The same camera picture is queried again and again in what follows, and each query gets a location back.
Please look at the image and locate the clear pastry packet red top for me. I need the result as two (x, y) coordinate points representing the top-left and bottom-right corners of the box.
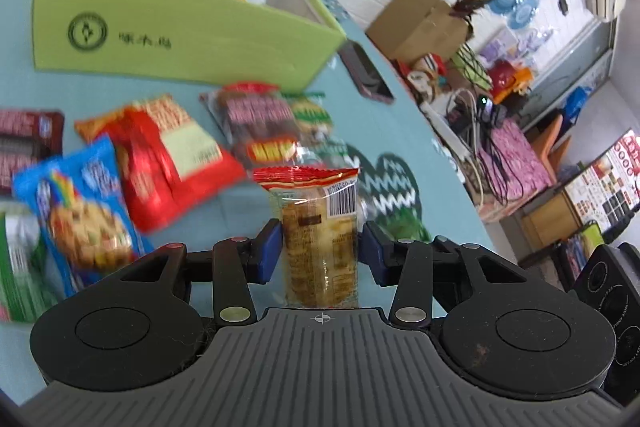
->
(252, 166), (362, 309)

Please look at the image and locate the blue bag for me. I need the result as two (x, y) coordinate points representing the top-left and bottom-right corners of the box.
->
(562, 87), (593, 122)

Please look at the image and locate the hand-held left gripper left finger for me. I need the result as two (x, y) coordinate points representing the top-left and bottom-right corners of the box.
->
(102, 218), (285, 328)

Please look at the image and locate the clear brown cake packet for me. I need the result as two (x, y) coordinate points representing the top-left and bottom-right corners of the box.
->
(200, 82), (306, 168)

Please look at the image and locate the dark brown snack packet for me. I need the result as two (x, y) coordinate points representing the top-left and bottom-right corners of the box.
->
(0, 108), (65, 198)

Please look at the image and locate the wooden chair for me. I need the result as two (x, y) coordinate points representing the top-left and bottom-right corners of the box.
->
(532, 114), (573, 168)

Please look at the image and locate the pink floral cloth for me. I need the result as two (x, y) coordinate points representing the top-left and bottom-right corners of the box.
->
(475, 119), (556, 212)

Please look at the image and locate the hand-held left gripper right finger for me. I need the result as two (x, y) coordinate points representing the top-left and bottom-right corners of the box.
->
(361, 221), (541, 329)

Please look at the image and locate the printed menu poster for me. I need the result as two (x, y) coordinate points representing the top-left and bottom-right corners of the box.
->
(565, 129), (640, 233)

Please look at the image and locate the teal tablecloth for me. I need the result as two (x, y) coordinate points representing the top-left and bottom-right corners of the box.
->
(0, 0), (493, 393)

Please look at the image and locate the wooden cabinet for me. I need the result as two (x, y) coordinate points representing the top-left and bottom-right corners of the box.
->
(520, 192), (586, 253)

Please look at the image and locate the green white snack packet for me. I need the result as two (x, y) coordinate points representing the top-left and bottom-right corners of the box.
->
(282, 91), (351, 168)

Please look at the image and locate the phone in pink case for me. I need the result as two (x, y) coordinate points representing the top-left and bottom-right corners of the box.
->
(337, 39), (396, 105)

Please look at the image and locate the lime green cardboard box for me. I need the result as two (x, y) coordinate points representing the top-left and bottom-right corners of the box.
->
(32, 0), (347, 90)

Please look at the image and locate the brown cardboard box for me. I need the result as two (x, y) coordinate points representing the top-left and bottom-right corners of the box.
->
(366, 0), (476, 62)

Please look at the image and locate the medium blue paper fan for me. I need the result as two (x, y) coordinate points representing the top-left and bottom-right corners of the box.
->
(510, 2), (537, 30)

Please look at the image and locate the white power strip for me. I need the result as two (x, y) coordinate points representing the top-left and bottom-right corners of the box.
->
(420, 102), (473, 160)

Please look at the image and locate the blue cookie packet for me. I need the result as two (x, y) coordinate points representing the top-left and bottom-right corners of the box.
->
(11, 133), (156, 295)

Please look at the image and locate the green candy packet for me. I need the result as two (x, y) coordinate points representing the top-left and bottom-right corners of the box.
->
(370, 207), (433, 243)

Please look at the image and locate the red snack packet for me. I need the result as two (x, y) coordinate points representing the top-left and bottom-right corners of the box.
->
(75, 94), (248, 233)

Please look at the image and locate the red white plush toy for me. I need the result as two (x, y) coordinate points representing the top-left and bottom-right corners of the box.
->
(405, 54), (451, 100)

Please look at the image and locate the orange bag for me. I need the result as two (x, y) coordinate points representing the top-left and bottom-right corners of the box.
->
(510, 69), (535, 96)

